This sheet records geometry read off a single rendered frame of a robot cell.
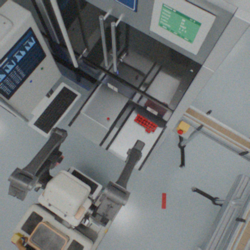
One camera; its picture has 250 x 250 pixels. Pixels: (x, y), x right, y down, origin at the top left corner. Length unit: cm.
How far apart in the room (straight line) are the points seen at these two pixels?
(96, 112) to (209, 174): 149
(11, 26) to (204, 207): 235
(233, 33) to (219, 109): 222
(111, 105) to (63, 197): 88
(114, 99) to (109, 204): 107
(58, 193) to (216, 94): 229
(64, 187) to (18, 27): 90
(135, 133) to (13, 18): 108
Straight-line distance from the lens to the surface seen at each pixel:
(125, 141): 190
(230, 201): 237
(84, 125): 196
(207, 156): 293
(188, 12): 94
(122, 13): 116
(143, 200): 275
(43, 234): 192
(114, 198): 110
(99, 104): 200
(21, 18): 162
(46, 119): 209
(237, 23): 91
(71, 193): 139
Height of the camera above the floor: 274
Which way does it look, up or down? 75 degrees down
